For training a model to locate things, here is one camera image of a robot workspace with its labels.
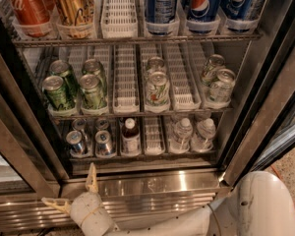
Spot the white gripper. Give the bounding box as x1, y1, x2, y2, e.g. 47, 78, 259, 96
41, 163, 118, 236

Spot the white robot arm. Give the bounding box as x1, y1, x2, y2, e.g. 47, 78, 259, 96
42, 165, 295, 236

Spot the empty white tray bottom shelf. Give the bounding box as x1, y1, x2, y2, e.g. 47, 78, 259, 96
144, 116, 165, 155

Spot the empty white tray shelf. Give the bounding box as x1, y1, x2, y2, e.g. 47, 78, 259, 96
113, 44, 140, 113
144, 116, 165, 155

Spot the green can front left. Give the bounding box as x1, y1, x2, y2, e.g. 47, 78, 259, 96
42, 76, 75, 111

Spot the empty white tray middle shelf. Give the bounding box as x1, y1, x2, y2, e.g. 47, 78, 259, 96
113, 44, 140, 113

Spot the green can back left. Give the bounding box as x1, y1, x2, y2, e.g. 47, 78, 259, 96
49, 60, 78, 98

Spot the white can front middle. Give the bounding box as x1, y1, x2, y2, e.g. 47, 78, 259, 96
146, 72, 170, 106

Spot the stainless steel fridge cabinet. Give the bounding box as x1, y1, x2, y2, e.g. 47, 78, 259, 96
0, 0, 295, 234

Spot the white can back middle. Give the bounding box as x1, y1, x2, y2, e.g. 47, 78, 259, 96
146, 56, 166, 78

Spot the white green can front right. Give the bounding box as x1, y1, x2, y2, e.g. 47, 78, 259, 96
208, 69, 236, 102

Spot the white green can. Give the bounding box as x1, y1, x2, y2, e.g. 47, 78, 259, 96
208, 69, 236, 102
201, 54, 225, 86

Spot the gold soda can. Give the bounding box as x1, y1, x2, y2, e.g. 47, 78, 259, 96
54, 0, 94, 38

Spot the white green can back right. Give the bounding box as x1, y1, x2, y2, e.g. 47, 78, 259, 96
201, 54, 225, 86

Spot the red coca-cola can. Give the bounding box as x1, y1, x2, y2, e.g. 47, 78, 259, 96
9, 0, 50, 37

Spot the fridge door right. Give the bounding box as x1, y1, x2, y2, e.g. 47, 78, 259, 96
221, 3, 295, 186

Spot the blue pepsi can left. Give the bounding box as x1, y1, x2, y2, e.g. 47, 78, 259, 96
144, 0, 177, 35

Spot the blue pepsi can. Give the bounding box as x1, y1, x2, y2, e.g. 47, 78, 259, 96
220, 0, 266, 32
186, 0, 221, 33
144, 0, 177, 35

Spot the blue pepsi can middle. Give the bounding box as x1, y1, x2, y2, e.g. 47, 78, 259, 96
186, 0, 221, 33

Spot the blue pepsi can right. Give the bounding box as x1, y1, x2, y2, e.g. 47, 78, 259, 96
220, 0, 266, 32

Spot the dark drink bottle white cap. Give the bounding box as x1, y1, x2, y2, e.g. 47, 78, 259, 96
122, 118, 141, 156

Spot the clear water bottle left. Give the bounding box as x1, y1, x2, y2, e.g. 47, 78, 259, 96
170, 118, 193, 153

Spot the clear water bottle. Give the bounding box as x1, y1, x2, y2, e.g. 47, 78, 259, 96
191, 118, 216, 152
170, 118, 193, 153

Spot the clear water bottle right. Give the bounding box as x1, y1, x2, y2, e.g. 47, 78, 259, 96
191, 118, 216, 152

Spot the empty white tray middle right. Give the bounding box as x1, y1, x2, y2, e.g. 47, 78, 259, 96
162, 44, 201, 111

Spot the orange cable on floor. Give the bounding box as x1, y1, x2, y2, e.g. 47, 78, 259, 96
269, 164, 295, 214

